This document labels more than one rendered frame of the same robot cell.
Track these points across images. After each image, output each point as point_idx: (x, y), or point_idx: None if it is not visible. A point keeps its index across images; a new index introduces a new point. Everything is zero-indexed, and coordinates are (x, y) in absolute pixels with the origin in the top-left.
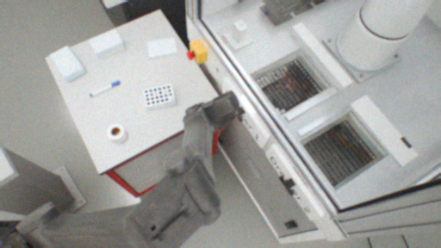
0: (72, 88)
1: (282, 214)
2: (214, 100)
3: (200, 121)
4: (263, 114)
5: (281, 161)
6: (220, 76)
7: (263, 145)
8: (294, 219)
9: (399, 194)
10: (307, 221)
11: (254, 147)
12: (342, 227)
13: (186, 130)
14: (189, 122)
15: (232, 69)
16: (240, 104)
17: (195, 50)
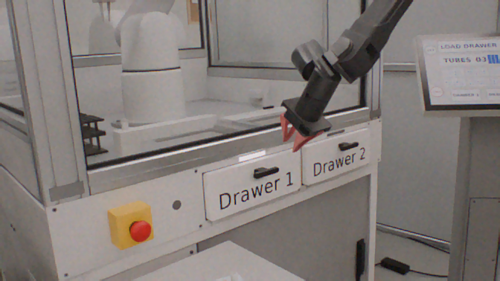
0: None
1: (348, 277)
2: (311, 57)
3: (370, 5)
4: (274, 128)
5: (323, 145)
6: (188, 205)
7: (299, 178)
8: (356, 238)
9: (364, 1)
10: (361, 199)
11: (280, 245)
12: (375, 109)
13: (388, 5)
14: (371, 18)
15: (205, 143)
16: (251, 169)
17: (138, 210)
